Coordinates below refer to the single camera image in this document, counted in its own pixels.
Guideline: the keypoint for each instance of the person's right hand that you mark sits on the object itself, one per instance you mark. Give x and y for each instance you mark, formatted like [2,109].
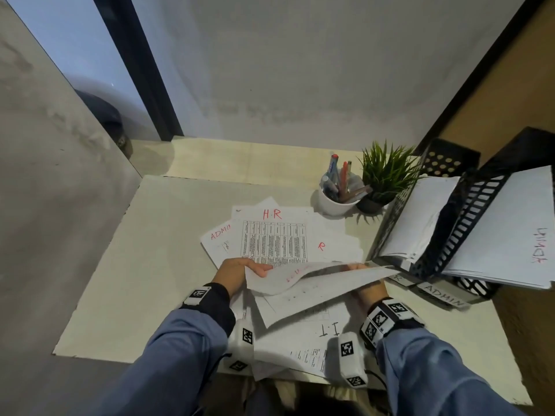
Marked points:
[373,294]

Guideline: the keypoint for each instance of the person's left hand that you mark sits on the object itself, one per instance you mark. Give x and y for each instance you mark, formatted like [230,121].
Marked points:
[234,275]

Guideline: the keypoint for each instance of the white paper sheet red heading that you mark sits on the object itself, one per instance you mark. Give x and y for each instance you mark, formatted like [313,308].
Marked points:
[312,298]
[277,279]

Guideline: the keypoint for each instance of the pile of printed papers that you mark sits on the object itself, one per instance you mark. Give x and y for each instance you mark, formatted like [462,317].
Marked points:
[277,238]

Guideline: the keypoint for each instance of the bundle of white papers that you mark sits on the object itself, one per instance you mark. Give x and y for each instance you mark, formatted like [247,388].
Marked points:
[498,238]
[412,220]

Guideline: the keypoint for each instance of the black ADMIN file holder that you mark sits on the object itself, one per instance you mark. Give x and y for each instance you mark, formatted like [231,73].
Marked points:
[533,145]

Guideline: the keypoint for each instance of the person's right forearm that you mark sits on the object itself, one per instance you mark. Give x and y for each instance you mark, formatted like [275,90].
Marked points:
[438,376]

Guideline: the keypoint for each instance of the person's left forearm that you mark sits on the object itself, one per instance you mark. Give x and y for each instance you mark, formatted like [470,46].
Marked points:
[164,368]

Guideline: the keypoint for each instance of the black left wrist band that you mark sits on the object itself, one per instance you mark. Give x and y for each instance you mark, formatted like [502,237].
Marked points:
[217,307]

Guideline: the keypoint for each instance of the white table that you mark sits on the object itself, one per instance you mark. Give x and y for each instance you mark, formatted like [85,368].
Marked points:
[143,277]

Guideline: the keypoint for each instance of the white pen cup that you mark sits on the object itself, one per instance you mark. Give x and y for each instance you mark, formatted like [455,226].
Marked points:
[336,208]

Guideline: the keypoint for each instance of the brown pen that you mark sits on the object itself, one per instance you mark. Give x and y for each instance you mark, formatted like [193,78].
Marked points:
[357,193]

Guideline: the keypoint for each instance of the light wooden ledge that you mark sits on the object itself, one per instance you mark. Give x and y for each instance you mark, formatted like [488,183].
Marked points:
[234,162]

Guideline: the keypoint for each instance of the grey white marker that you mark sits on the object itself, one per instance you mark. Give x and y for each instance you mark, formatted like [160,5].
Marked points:
[330,188]

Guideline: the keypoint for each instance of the orange pen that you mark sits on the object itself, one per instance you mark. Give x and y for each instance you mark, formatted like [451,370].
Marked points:
[344,179]

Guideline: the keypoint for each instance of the green plant in black pot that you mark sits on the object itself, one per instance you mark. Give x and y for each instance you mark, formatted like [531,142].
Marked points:
[386,173]

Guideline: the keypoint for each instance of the thin grey pen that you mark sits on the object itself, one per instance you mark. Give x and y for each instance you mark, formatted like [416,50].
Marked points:
[349,170]

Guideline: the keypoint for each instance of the red-capped marker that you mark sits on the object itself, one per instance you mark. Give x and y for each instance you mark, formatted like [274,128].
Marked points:
[333,168]

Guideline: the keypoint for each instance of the dark round object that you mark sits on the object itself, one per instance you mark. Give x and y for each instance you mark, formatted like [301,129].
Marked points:
[104,121]

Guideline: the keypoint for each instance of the black edge trim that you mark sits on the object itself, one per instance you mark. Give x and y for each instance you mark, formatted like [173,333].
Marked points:
[481,77]

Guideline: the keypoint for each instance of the frosted window glass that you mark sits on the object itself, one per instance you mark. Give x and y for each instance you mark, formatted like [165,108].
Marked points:
[73,47]

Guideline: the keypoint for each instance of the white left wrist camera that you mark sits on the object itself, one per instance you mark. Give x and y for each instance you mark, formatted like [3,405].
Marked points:
[240,346]

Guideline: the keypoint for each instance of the black window frame post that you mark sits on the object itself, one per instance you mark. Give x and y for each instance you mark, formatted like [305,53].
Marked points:
[138,69]

